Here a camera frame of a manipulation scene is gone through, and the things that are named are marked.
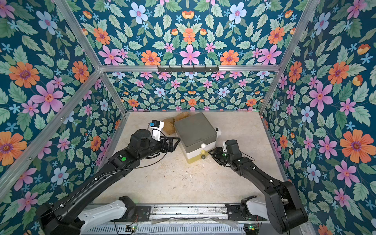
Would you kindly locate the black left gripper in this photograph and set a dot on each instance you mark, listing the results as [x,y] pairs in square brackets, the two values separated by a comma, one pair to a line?
[169,148]

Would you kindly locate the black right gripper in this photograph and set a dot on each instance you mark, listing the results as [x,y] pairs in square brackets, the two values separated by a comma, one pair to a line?
[219,154]

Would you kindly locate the yellow bottom drawer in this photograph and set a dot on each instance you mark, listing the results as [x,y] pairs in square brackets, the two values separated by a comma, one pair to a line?
[198,158]

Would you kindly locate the white drawer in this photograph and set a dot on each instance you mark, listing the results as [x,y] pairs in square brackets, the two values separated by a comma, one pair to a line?
[207,148]

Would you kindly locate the grey three-drawer cabinet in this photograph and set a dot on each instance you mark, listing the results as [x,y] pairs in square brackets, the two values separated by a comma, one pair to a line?
[194,128]

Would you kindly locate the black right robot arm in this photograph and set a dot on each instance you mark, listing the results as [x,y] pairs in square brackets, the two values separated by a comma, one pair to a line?
[281,206]

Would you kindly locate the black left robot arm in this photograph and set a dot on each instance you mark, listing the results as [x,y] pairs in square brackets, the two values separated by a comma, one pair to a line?
[68,216]

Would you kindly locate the brown plush teddy bear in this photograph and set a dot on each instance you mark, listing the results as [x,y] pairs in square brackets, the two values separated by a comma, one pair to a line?
[169,127]

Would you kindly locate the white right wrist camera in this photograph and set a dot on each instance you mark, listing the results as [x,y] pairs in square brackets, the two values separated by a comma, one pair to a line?
[224,145]

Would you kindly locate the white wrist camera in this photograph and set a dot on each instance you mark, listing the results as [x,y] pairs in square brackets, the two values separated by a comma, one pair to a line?
[224,145]
[156,129]

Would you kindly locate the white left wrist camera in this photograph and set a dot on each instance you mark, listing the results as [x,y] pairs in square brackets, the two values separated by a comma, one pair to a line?
[156,129]

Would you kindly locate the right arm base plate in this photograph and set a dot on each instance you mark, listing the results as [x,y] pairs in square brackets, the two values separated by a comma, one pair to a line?
[243,211]

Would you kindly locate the aluminium front rail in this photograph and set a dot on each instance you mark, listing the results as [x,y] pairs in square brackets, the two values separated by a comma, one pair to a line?
[187,219]

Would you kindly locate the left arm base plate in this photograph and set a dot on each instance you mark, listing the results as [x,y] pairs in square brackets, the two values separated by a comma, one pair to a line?
[129,211]

